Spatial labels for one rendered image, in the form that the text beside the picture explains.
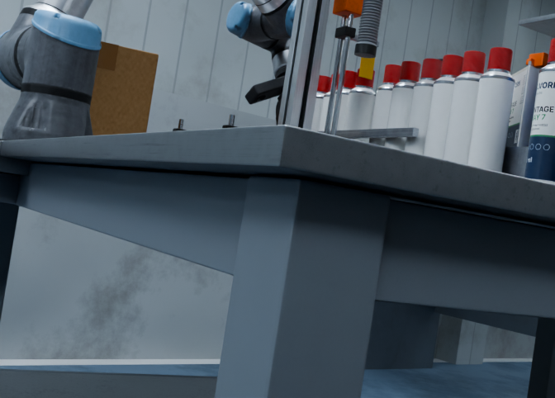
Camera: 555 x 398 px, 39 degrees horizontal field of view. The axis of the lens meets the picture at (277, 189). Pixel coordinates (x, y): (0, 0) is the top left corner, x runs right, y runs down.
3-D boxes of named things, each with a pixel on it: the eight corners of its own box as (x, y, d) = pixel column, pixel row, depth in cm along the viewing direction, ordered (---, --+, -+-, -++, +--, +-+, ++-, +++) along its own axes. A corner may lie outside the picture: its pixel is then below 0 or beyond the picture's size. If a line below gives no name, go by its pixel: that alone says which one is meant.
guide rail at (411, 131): (418, 137, 125) (419, 128, 125) (412, 135, 124) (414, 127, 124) (173, 142, 219) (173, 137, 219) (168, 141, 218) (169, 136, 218)
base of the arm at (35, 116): (106, 157, 130) (116, 99, 131) (18, 140, 121) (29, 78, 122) (72, 154, 142) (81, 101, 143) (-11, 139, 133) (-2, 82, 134)
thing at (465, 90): (480, 186, 119) (500, 54, 119) (455, 181, 116) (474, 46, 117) (457, 185, 123) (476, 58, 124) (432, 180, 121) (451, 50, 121)
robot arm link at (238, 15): (258, -6, 165) (296, 14, 172) (228, 0, 174) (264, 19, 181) (249, 30, 164) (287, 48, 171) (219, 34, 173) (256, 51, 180)
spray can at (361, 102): (369, 180, 145) (386, 73, 146) (352, 176, 141) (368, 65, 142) (348, 178, 149) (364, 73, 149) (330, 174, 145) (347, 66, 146)
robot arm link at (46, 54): (37, 82, 124) (51, -2, 124) (7, 84, 134) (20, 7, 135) (105, 98, 131) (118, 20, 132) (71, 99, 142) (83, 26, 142)
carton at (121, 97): (140, 168, 180) (158, 54, 181) (34, 149, 172) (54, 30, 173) (120, 168, 209) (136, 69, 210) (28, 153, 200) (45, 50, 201)
